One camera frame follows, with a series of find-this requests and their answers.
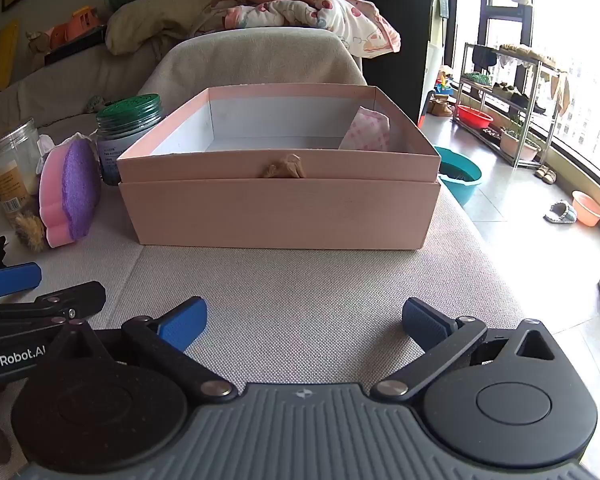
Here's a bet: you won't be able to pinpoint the black flat tray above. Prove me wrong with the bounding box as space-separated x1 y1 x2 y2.
44 26 107 66

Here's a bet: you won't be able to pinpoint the pink checkered packet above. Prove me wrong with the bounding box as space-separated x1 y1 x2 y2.
338 106 391 152

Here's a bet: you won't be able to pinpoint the green-lidded glass jar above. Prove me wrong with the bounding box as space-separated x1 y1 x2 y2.
96 92 166 187

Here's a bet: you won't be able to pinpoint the clear plastic jar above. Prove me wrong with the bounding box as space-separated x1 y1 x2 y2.
0 118 43 212

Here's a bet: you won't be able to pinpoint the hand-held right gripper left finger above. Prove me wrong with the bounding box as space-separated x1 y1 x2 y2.
34 296 238 405

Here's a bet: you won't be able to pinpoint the teal plastic basin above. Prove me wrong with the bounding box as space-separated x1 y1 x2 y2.
433 146 483 207

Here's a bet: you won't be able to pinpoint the brown furry tail toy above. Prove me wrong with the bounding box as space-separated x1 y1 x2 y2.
11 209 49 253

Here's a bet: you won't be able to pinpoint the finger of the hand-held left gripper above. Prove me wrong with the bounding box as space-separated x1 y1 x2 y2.
0 281 106 323
0 262 43 298

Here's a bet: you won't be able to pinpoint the white tissue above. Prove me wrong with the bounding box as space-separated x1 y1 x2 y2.
36 132 89 157

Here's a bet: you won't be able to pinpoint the red plastic basin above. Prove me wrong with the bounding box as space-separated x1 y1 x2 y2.
453 104 495 131

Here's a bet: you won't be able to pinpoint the potted plant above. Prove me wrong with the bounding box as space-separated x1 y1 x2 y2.
499 119 542 162

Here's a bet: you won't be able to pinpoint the brown furry pom-pom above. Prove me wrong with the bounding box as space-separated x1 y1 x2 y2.
259 153 307 180

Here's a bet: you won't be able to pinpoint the metal shoe rack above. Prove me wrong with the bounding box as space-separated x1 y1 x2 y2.
452 42 565 169

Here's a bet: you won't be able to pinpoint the floral print blanket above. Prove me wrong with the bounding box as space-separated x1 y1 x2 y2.
194 0 401 56

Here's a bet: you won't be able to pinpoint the pink cardboard box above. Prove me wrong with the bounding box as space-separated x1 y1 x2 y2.
116 84 441 251

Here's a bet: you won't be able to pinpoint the yellow banana plush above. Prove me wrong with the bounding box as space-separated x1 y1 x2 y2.
0 20 20 95

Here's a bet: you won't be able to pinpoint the brown boots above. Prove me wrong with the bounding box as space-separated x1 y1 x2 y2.
427 94 454 117

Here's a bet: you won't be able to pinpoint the cream pillow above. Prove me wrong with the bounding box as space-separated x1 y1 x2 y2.
104 2 208 57

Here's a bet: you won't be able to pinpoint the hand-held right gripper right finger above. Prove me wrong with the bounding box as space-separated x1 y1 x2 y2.
370 297 557 403

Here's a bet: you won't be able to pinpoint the grey slipper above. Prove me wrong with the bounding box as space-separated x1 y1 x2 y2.
543 200 579 225

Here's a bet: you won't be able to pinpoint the pink and purple sponge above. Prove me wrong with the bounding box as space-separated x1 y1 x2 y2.
38 139 102 249

